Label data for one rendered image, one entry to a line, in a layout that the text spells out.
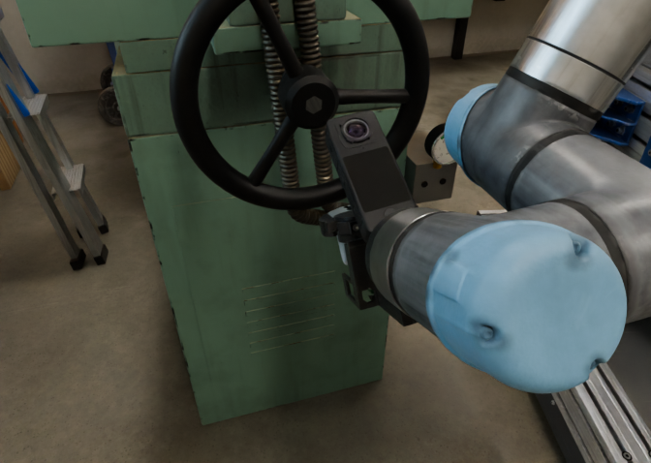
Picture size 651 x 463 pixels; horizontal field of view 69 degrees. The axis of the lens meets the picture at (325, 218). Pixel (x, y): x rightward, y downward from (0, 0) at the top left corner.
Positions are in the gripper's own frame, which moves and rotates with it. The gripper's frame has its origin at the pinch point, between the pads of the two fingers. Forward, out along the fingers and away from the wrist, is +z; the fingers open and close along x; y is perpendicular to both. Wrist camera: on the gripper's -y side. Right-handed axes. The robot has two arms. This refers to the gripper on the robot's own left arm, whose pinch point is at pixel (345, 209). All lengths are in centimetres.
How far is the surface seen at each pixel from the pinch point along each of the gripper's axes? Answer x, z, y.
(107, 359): -52, 75, 34
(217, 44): -10.0, 4.5, -21.2
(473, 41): 181, 273, -68
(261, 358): -14, 45, 33
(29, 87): -61, 100, -42
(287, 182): -4.6, 10.8, -4.0
